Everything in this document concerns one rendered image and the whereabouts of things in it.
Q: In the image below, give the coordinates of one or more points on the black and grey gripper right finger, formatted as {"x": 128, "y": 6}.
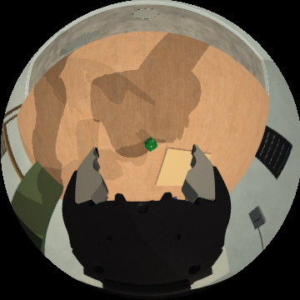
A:
{"x": 205, "y": 187}

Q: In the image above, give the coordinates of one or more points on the green die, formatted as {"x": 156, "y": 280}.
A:
{"x": 150, "y": 144}

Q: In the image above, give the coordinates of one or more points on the tan square mat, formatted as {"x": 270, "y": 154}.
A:
{"x": 175, "y": 166}

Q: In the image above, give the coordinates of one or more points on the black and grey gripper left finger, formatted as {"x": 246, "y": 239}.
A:
{"x": 85, "y": 188}

